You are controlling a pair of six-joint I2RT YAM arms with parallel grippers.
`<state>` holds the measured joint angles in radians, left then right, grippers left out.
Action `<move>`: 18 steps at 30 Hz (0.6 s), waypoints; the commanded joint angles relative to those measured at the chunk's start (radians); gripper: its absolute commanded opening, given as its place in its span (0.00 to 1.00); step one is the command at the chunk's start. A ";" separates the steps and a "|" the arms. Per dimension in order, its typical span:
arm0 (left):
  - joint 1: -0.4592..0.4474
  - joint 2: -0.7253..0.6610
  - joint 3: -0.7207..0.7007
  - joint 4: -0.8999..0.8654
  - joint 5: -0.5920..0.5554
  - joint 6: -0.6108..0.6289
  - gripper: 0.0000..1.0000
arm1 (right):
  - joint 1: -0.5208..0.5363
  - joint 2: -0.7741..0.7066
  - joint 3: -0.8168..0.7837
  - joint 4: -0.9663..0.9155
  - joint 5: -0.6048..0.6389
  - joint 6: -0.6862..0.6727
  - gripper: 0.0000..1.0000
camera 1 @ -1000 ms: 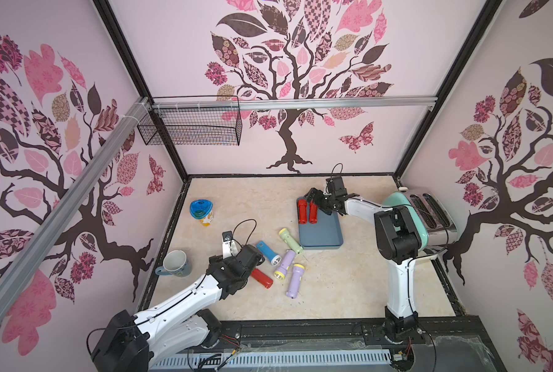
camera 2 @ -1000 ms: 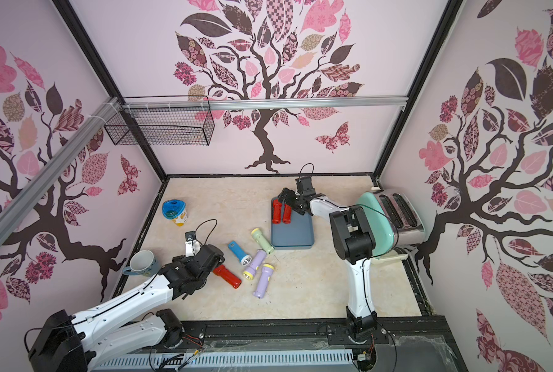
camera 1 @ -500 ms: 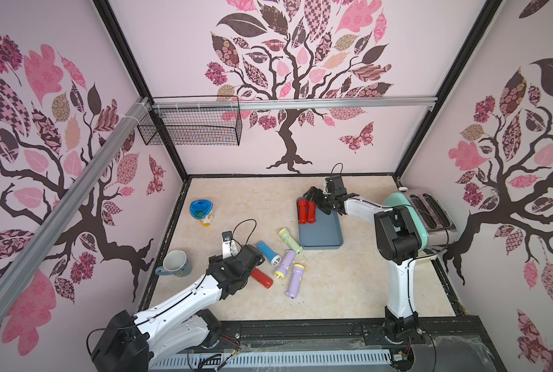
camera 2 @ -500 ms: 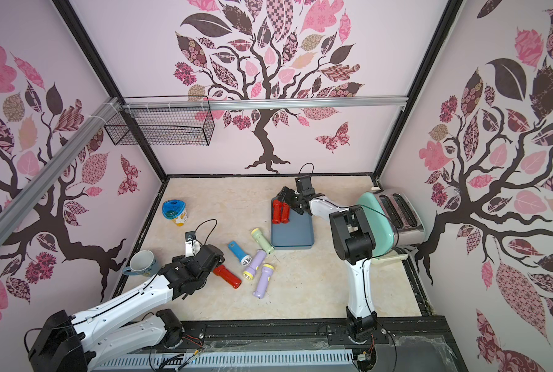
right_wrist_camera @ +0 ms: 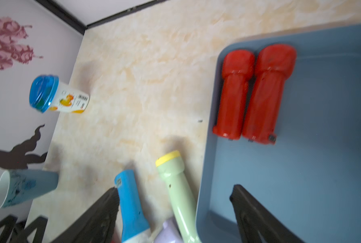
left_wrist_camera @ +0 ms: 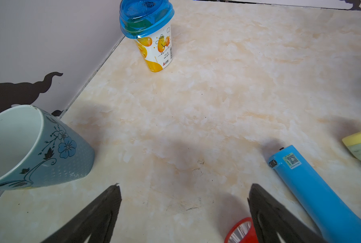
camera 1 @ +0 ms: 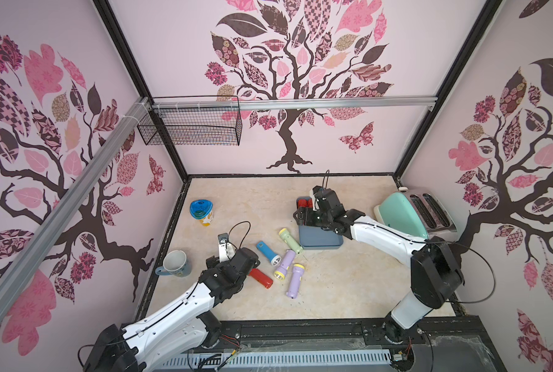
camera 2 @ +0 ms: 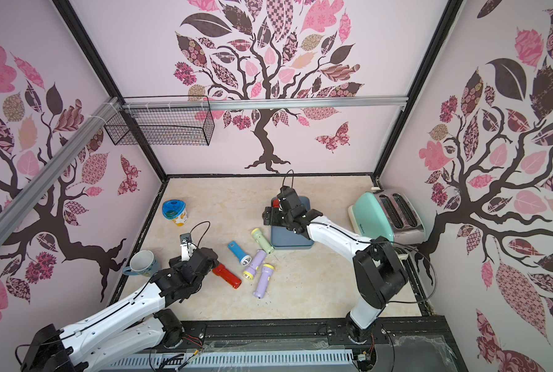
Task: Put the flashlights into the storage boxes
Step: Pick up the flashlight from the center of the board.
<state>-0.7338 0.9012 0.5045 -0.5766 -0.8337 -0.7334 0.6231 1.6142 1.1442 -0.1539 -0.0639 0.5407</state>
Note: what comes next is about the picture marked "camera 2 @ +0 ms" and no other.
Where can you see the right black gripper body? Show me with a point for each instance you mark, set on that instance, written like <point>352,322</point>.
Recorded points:
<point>274,215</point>

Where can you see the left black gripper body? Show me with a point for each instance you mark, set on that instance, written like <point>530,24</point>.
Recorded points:
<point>177,263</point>

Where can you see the green flashlight yellow head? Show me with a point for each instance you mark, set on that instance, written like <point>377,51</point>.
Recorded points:
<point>262,241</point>

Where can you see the purple flashlight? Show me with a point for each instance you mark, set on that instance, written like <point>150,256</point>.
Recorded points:
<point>267,271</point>
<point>251,270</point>

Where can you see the blue flashlight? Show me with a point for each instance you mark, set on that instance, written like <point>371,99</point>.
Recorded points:
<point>243,258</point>

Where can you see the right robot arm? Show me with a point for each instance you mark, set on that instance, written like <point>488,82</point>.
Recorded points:
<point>379,273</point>

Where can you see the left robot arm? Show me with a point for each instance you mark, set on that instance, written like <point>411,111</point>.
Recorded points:
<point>140,321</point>

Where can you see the white blue mug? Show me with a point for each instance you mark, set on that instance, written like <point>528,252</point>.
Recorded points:
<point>143,263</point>

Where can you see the blue lidded cup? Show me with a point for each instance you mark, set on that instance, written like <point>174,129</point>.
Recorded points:
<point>175,210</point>

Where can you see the mint green toaster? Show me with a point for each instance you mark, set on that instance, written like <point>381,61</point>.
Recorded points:
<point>388,214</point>

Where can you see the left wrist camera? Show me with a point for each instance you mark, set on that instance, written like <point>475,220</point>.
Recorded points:
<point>187,246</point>

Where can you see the white slotted cable duct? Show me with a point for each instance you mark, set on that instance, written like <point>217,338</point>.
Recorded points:
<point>281,360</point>

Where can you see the aluminium rail back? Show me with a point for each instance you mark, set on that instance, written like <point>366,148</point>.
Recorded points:
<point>219,105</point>

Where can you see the aluminium rail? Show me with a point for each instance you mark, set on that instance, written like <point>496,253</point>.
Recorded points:
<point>219,105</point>
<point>27,199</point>

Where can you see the black wire basket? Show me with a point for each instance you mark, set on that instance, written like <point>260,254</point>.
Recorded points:
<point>182,120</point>

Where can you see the aluminium rail left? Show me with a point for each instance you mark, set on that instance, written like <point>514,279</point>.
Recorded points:
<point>27,199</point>

